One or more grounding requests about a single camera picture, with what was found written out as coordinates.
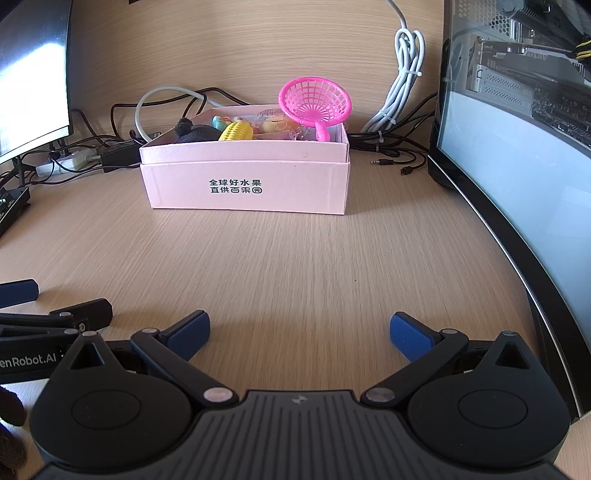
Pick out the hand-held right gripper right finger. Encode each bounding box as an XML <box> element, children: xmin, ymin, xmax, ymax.
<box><xmin>361</xmin><ymin>312</ymin><xmax>532</xmax><ymax>409</ymax></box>

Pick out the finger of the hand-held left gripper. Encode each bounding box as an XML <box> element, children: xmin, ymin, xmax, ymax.
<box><xmin>0</xmin><ymin>298</ymin><xmax>114</xmax><ymax>342</ymax></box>
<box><xmin>0</xmin><ymin>279</ymin><xmax>40</xmax><ymax>308</ymax></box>

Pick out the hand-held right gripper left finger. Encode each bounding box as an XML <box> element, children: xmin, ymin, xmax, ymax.
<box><xmin>68</xmin><ymin>309</ymin><xmax>238</xmax><ymax>411</ymax></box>

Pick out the pink cardboard box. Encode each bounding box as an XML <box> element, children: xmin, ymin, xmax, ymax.
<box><xmin>139</xmin><ymin>105</ymin><xmax>352</xmax><ymax>217</ymax></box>

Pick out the yellow toy corn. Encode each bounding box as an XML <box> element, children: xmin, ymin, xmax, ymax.
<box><xmin>218</xmin><ymin>120</ymin><xmax>254</xmax><ymax>142</ymax></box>

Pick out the snack packet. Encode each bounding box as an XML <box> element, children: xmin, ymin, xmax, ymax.
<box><xmin>259</xmin><ymin>117</ymin><xmax>297</xmax><ymax>139</ymax></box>

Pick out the pink plastic toy strainer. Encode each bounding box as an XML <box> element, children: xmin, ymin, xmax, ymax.
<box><xmin>278</xmin><ymin>78</ymin><xmax>352</xmax><ymax>143</ymax></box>

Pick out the person's left hand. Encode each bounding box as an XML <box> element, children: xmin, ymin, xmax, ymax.
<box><xmin>0</xmin><ymin>385</ymin><xmax>29</xmax><ymax>470</ymax></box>

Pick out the white power strip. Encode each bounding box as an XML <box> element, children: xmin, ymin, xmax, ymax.
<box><xmin>35</xmin><ymin>147</ymin><xmax>96</xmax><ymax>177</ymax></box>

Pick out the black power adapter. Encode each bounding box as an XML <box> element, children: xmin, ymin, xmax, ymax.
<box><xmin>99</xmin><ymin>140</ymin><xmax>142</xmax><ymax>174</ymax></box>

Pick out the black plush toy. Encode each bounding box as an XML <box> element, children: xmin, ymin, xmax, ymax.
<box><xmin>172</xmin><ymin>117</ymin><xmax>221</xmax><ymax>144</ymax></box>

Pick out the black computer case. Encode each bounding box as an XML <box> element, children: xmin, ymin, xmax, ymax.
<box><xmin>427</xmin><ymin>0</ymin><xmax>591</xmax><ymax>422</ymax></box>

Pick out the black monitor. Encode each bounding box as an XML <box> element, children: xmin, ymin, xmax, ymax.
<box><xmin>0</xmin><ymin>0</ymin><xmax>75</xmax><ymax>165</ymax></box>

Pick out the black audio jack cable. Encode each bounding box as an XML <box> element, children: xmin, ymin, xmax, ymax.
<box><xmin>369</xmin><ymin>151</ymin><xmax>428</xmax><ymax>177</ymax></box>

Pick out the grey looped cable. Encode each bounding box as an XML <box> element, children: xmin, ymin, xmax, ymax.
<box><xmin>135</xmin><ymin>85</ymin><xmax>232</xmax><ymax>144</ymax></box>

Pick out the white power cable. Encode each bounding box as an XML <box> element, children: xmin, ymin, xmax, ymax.
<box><xmin>362</xmin><ymin>0</ymin><xmax>426</xmax><ymax>136</ymax></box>

